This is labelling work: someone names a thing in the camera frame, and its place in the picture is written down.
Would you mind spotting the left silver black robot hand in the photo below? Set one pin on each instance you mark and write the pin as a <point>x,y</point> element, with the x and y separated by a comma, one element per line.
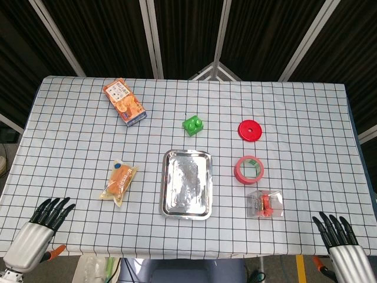
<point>32,238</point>

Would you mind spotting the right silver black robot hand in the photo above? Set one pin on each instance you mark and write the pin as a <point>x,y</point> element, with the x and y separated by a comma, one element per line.
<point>347,253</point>

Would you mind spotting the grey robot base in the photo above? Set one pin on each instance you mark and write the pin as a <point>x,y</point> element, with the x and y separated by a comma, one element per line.
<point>182,269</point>

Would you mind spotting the packaged bread in clear wrapper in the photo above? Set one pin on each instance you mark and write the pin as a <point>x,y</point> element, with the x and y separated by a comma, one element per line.
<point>119,183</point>

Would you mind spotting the silver metal tray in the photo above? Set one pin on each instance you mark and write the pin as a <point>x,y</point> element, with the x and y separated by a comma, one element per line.
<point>186,184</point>

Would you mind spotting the clear plastic bag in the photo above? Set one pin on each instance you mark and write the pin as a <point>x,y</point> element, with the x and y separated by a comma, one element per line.
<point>91,269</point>

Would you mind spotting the clear bag orange parts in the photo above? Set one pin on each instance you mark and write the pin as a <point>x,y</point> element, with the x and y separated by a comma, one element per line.
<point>265,204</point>

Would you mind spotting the red tape roll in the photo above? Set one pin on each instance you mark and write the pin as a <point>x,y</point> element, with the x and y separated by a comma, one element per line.
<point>248,171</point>

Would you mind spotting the red plastic disc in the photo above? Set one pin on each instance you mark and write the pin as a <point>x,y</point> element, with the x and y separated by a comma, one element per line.
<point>250,131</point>

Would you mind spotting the orange snack box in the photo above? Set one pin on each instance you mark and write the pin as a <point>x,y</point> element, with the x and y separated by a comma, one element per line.
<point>125,102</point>

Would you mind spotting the checkered white tablecloth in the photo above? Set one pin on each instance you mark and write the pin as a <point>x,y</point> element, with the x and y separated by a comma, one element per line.
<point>182,165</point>

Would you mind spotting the green toy building block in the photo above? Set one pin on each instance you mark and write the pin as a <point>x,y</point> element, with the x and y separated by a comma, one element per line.
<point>193,125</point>

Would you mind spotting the black folding screen panels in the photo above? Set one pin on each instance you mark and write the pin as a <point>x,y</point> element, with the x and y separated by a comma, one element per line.
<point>188,35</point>

